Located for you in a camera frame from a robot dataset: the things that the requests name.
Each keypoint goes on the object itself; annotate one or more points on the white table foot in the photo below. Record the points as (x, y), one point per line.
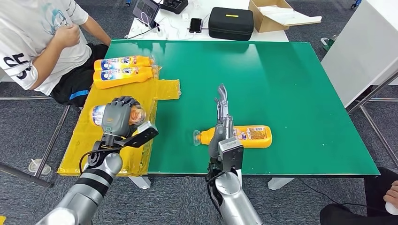
(141, 183)
(280, 184)

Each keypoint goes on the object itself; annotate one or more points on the black tablet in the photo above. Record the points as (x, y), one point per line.
(145, 10)

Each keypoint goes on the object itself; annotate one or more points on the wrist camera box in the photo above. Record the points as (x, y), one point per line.
(231, 155)
(143, 135)

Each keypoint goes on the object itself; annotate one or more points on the metal table frame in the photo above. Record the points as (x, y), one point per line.
(374, 91)

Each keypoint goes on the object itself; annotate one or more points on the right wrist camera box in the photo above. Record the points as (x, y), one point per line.
(231, 155)

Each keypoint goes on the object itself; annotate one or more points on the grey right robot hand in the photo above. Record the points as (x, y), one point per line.
(224, 127)

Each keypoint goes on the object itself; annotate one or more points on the yellow taped cardboard mat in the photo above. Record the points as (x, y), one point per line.
(143, 99)

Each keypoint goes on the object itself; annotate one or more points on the black smartphone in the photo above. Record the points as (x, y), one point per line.
(196, 25)

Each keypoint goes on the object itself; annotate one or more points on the white foam sheet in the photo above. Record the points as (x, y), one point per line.
(290, 17)

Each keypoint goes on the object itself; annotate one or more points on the white computer mouse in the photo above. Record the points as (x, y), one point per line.
(392, 209)

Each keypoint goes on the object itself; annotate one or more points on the black carrying case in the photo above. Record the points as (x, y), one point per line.
(231, 24)

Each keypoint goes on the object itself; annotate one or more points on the person's left forearm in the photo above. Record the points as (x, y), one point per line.
(96, 31)

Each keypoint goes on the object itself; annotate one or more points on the white table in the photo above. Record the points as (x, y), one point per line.
(219, 3)

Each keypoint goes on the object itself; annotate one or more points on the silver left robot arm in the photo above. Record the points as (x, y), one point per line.
(93, 183)

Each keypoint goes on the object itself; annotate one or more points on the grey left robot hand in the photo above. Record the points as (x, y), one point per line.
(116, 119)

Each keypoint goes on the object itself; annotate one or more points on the person's right forearm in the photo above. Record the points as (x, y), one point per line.
(49, 65)

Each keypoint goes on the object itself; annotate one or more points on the person's right hand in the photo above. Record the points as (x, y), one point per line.
(67, 35)

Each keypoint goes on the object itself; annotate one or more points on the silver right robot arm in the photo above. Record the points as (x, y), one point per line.
(233, 202)

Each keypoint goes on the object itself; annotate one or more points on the white power strip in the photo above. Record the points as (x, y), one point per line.
(156, 34)

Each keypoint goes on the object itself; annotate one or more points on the orange detergent bottle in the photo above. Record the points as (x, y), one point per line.
(205, 138)
(97, 115)
(143, 61)
(143, 76)

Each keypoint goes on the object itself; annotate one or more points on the clear plastic cup lid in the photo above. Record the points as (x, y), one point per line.
(39, 167)

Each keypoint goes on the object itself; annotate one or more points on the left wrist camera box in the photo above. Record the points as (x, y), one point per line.
(143, 135)

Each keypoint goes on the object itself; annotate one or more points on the black controller device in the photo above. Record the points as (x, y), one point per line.
(174, 5)

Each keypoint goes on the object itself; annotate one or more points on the person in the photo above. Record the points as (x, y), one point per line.
(25, 37)
(345, 214)

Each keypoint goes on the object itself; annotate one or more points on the brown cardboard box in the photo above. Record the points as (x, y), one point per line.
(266, 24)

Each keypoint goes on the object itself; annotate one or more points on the green and white item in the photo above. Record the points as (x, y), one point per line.
(328, 43)

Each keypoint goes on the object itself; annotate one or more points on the person's hand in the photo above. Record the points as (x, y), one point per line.
(392, 192)

